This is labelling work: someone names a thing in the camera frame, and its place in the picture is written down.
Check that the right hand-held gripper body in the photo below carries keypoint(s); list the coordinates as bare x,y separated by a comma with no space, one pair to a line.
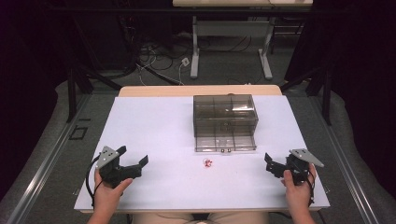
297,169

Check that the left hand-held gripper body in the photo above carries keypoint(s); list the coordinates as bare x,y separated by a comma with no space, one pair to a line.
109,169

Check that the smoky transparent compartment drawer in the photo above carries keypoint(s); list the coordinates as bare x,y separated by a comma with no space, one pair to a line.
225,143

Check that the small red trinket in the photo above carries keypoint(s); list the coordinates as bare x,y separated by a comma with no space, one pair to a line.
207,162

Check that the smoky transparent drawer box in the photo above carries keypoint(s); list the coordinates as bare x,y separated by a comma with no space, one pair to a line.
224,113

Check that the person's right hand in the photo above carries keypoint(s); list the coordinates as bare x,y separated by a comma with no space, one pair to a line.
298,197

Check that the person's left hand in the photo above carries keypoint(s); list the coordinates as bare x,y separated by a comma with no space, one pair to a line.
106,199

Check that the white table mat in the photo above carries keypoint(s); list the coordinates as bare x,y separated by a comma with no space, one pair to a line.
162,130

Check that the black floor hatch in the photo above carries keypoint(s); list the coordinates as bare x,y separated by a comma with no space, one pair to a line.
77,133

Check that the black metal stand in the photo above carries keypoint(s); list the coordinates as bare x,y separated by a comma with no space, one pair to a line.
76,90
325,93

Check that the person's beige trousers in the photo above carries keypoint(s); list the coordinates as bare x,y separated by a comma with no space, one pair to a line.
199,218

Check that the white power adapter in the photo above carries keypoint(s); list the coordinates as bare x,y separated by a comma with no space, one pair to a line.
185,61

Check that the white-legged desk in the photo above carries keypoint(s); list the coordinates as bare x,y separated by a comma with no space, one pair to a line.
230,28

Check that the metal floor rail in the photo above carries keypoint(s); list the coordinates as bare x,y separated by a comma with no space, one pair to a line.
345,161
46,161

